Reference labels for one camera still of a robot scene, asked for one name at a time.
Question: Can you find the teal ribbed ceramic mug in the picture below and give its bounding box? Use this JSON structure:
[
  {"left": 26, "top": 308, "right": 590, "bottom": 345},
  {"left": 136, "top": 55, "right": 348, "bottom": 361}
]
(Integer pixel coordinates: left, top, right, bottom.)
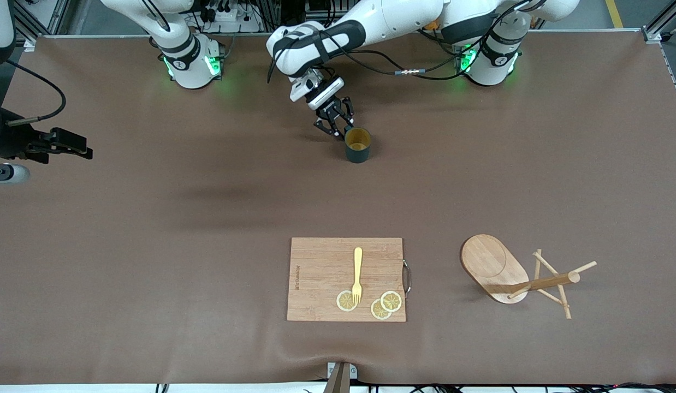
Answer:
[{"left": 345, "top": 127, "right": 371, "bottom": 164}]

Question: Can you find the wooden mug tree rack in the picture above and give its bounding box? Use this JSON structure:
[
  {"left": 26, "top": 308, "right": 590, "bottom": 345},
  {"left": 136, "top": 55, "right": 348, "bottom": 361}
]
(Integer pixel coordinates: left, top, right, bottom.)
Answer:
[{"left": 461, "top": 234, "right": 597, "bottom": 320}]

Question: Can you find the white power strip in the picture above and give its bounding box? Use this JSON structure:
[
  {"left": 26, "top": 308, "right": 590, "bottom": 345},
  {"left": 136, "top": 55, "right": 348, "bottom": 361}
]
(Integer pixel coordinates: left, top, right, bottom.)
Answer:
[{"left": 204, "top": 7, "right": 262, "bottom": 33}]

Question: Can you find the yellow plastic fork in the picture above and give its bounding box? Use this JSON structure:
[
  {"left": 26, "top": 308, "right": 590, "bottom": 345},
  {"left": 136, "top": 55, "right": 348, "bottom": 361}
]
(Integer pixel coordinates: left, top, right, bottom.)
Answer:
[{"left": 352, "top": 247, "right": 364, "bottom": 305}]

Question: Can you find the brown table mat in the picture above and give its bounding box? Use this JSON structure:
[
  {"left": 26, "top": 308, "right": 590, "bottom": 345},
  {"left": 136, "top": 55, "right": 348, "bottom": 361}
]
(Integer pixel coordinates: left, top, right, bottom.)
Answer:
[{"left": 0, "top": 30, "right": 676, "bottom": 385}]

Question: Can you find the bamboo cutting board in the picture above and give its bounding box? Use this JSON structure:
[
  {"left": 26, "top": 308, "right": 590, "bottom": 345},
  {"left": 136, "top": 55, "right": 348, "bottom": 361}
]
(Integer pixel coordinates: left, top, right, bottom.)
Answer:
[{"left": 287, "top": 237, "right": 412, "bottom": 323}]

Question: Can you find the aluminium frame rail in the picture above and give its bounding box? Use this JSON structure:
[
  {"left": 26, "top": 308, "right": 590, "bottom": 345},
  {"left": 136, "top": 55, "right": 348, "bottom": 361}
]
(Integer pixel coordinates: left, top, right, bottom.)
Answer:
[
  {"left": 13, "top": 0, "right": 63, "bottom": 52},
  {"left": 644, "top": 8, "right": 676, "bottom": 115}
]

